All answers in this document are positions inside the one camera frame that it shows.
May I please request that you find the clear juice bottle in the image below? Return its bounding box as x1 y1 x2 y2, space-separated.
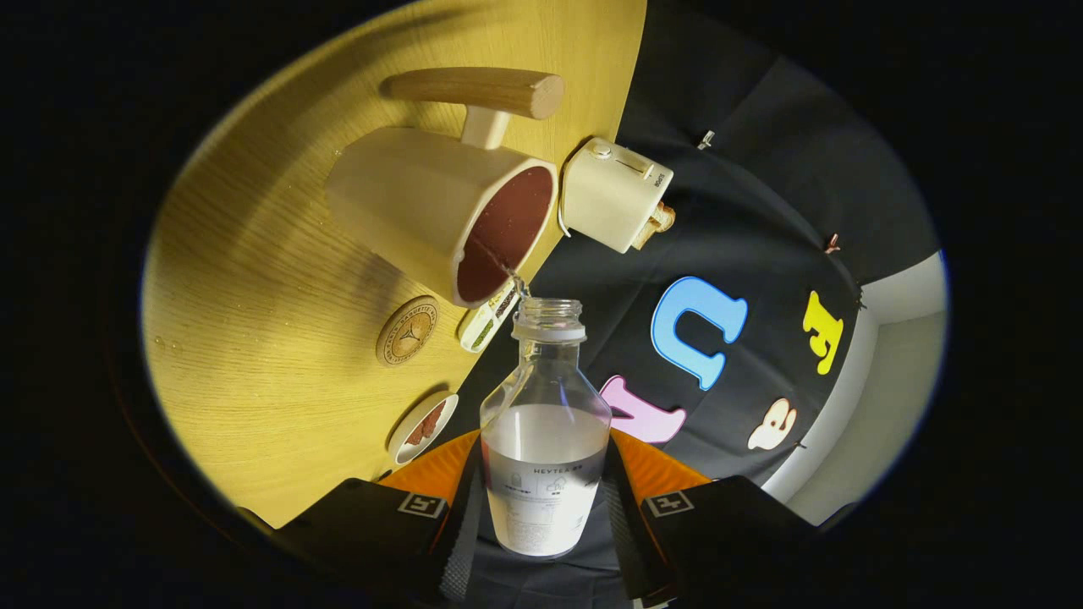
480 298 613 559

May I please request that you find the round white plate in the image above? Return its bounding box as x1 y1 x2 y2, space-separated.
388 392 460 467

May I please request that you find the black backdrop cloth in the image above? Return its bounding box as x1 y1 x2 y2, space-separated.
457 0 944 609

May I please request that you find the wooden table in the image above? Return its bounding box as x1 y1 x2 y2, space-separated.
140 0 648 529

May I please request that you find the white toaster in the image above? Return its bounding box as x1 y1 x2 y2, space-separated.
562 137 675 255

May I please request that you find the round wooden coaster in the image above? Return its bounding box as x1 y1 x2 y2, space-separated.
376 295 440 367

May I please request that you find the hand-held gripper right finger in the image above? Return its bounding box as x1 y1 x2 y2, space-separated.
596 427 855 608

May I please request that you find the cream cup with wooden handle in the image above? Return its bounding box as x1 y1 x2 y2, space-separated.
326 67 565 309

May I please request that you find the white divided grain dish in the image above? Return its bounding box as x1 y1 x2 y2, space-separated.
458 283 523 354

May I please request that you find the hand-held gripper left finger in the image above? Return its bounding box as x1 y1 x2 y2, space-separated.
237 429 490 608

